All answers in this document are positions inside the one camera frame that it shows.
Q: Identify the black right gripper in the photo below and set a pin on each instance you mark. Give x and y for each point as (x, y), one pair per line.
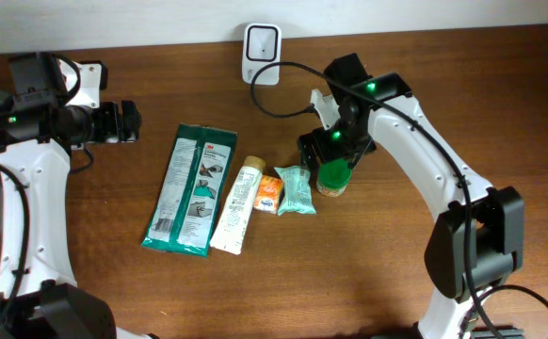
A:
(334, 148)

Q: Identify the white tube gold cap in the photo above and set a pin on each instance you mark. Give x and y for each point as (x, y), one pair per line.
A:
(234, 219)

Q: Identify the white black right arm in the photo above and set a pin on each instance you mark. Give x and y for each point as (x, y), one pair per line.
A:
(477, 240)

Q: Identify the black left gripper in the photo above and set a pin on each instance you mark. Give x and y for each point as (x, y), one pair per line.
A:
(117, 127)

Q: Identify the green glove package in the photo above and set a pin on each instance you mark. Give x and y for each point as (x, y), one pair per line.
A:
(185, 213)

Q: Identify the green lid jar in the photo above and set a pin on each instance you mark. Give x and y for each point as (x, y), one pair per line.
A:
(333, 178)

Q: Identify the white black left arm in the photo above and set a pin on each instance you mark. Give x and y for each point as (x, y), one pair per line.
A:
(55, 108)

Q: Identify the teal snack packet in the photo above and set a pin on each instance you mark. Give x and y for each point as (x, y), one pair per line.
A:
(297, 193)

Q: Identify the orange tissue pack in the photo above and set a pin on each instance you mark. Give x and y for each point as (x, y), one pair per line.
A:
(268, 195)

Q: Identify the white barcode scanner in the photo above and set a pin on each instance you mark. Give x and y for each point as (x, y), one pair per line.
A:
(262, 45)

